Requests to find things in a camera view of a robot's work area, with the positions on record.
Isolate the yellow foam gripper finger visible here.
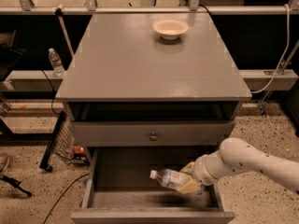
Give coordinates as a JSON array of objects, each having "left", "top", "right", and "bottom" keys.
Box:
[
  {"left": 180, "top": 161, "right": 194, "bottom": 174},
  {"left": 178, "top": 179, "right": 203, "bottom": 194}
]

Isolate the grey wooden cabinet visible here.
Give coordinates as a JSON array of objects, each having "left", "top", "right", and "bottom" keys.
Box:
[{"left": 55, "top": 12, "right": 252, "bottom": 163}]

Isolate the blue plastic bottle white cap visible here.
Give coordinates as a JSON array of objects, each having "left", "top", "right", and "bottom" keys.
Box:
[{"left": 149, "top": 169, "right": 192, "bottom": 191}]

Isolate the white paper bowl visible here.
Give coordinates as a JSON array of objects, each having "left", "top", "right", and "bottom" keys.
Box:
[{"left": 152, "top": 19, "right": 189, "bottom": 40}]

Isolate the grey open lower drawer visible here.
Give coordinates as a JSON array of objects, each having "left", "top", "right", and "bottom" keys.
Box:
[{"left": 71, "top": 147, "right": 235, "bottom": 224}]

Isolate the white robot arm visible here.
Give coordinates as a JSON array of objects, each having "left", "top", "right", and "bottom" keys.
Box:
[{"left": 178, "top": 138, "right": 299, "bottom": 194}]

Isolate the orange can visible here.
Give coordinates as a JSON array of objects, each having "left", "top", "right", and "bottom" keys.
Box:
[{"left": 73, "top": 146, "right": 86, "bottom": 157}]

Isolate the black clamp tool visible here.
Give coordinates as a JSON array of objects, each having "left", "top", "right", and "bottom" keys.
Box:
[{"left": 0, "top": 175, "right": 32, "bottom": 197}]

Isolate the wire mesh basket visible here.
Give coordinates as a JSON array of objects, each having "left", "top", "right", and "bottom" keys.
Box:
[{"left": 53, "top": 118, "right": 89, "bottom": 165}]

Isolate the clear water bottle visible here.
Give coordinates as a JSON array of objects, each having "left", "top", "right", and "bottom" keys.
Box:
[{"left": 49, "top": 48, "right": 64, "bottom": 77}]

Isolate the black bar stand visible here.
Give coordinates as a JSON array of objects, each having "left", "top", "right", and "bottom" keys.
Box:
[{"left": 39, "top": 111, "right": 66, "bottom": 173}]

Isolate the grey closed upper drawer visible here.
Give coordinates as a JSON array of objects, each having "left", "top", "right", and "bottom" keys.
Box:
[{"left": 69, "top": 121, "right": 235, "bottom": 147}]

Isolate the round metal drawer knob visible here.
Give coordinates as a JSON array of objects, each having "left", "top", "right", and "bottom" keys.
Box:
[{"left": 149, "top": 133, "right": 158, "bottom": 141}]

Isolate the black floor cable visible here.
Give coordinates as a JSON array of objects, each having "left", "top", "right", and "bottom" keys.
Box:
[{"left": 41, "top": 172, "right": 91, "bottom": 224}]

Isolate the wooden stick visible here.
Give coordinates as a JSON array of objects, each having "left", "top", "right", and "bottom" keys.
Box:
[{"left": 55, "top": 4, "right": 74, "bottom": 58}]

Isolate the metal frame rail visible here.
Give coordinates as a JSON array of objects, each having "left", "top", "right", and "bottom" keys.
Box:
[{"left": 0, "top": 6, "right": 299, "bottom": 16}]

